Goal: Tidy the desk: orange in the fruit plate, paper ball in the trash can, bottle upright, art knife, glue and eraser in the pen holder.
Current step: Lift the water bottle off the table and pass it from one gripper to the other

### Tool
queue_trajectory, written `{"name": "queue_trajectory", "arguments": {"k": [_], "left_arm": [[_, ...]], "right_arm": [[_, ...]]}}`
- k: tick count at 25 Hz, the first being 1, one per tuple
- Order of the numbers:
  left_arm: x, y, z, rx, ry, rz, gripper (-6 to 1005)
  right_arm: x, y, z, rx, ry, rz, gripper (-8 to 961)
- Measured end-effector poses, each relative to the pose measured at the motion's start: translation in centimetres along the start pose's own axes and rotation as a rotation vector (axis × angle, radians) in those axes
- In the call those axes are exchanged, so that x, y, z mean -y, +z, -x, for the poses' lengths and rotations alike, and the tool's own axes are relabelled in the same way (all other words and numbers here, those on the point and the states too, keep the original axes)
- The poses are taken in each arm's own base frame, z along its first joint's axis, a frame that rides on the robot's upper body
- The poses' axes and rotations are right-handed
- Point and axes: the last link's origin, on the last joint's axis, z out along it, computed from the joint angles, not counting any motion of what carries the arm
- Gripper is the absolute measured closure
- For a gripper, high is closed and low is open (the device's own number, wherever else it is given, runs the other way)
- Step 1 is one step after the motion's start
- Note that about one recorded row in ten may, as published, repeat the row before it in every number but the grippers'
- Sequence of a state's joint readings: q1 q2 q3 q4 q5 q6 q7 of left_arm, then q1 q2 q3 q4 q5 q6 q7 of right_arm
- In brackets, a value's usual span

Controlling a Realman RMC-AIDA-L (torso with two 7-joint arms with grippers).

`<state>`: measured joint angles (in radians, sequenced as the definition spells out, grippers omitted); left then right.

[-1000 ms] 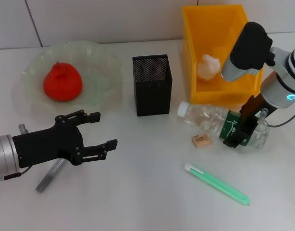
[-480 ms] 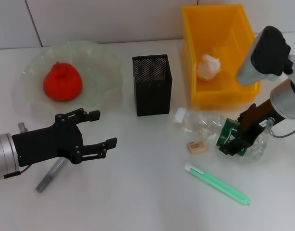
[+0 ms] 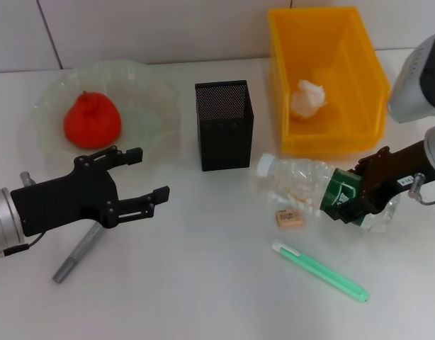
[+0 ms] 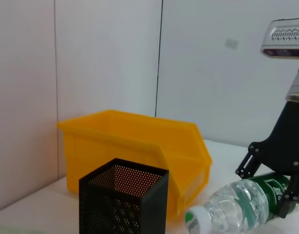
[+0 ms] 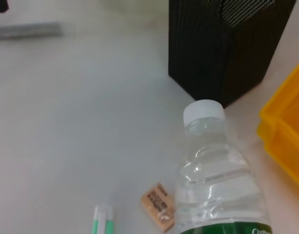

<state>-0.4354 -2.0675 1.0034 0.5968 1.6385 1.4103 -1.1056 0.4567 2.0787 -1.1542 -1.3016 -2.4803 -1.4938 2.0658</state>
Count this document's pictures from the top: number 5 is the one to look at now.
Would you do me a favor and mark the small tan eraser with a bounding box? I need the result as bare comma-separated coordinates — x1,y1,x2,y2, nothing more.
140,182,176,231

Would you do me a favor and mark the mint green pen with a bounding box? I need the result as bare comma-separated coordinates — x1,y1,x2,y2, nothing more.
91,205,114,234

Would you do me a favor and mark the grey marker pen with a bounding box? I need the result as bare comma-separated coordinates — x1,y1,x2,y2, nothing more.
0,22,64,41

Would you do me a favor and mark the yellow plastic bin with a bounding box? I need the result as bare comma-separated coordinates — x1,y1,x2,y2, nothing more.
256,57,299,193

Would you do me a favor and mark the black mesh pen holder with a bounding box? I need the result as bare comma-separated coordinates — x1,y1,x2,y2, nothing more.
168,0,296,109

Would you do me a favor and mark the clear water bottle green label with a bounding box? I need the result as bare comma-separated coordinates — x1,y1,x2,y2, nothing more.
175,99,273,234

